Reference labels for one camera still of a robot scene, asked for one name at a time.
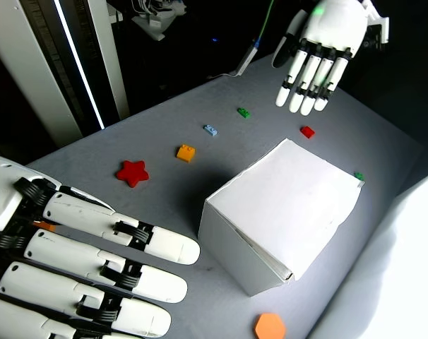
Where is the grey tablecloth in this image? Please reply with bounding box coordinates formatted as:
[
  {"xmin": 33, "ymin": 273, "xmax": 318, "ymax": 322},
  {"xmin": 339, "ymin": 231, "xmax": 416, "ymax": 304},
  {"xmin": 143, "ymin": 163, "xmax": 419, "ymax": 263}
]
[{"xmin": 25, "ymin": 52, "xmax": 427, "ymax": 339}]

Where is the orange toy brick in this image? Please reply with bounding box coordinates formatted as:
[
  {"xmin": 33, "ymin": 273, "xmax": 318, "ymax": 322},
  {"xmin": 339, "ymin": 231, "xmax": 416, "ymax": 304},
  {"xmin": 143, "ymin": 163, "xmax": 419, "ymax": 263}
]
[{"xmin": 176, "ymin": 143, "xmax": 197, "ymax": 165}]

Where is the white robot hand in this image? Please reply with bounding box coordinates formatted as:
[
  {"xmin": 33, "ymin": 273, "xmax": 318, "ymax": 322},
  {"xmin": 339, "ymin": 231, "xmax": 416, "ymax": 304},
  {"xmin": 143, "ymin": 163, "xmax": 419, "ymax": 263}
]
[
  {"xmin": 272, "ymin": 0, "xmax": 391, "ymax": 117},
  {"xmin": 0, "ymin": 151, "xmax": 201, "ymax": 339}
]

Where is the white cabinet with light strip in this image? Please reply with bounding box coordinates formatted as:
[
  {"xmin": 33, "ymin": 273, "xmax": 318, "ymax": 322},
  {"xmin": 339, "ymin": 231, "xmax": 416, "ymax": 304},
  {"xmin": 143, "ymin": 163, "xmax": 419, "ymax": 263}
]
[{"xmin": 0, "ymin": 0, "xmax": 131, "ymax": 149}]

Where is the white power adapter with cord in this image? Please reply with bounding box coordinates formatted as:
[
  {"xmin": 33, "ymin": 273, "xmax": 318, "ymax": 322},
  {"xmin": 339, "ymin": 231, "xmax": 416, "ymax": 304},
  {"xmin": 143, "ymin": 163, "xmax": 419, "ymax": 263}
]
[{"xmin": 208, "ymin": 44, "xmax": 260, "ymax": 79}]

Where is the red star block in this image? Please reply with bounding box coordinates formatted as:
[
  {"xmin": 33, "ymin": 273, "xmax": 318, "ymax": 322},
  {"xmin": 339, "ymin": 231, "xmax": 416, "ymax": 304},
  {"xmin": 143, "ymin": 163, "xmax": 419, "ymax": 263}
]
[{"xmin": 115, "ymin": 159, "xmax": 150, "ymax": 188}]

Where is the green cable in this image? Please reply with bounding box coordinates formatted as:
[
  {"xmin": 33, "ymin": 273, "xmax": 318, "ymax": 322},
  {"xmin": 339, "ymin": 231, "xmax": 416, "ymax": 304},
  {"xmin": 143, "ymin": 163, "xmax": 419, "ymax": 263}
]
[{"xmin": 253, "ymin": 0, "xmax": 277, "ymax": 49}]

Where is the white backdrop cloth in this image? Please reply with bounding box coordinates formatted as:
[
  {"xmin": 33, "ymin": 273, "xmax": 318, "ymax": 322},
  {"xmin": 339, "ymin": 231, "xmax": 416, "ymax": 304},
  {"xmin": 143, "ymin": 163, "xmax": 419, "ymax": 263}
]
[{"xmin": 305, "ymin": 169, "xmax": 428, "ymax": 339}]

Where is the orange hexagon block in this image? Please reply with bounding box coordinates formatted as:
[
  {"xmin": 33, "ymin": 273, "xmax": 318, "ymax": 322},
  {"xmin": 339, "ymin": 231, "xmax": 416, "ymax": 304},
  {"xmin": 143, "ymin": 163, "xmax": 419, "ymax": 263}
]
[
  {"xmin": 254, "ymin": 312, "xmax": 287, "ymax": 339},
  {"xmin": 32, "ymin": 220, "xmax": 57, "ymax": 233}
]

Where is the cardboard box with white outside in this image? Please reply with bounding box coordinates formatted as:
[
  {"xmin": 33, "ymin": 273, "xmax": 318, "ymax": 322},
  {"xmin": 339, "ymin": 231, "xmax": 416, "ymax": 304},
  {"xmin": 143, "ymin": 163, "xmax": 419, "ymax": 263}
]
[{"xmin": 198, "ymin": 137, "xmax": 365, "ymax": 297}]

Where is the white plastic device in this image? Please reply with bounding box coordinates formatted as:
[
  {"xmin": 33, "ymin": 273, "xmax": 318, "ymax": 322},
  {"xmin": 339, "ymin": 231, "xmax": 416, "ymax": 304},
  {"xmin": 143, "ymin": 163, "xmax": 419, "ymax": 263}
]
[{"xmin": 131, "ymin": 0, "xmax": 186, "ymax": 42}]

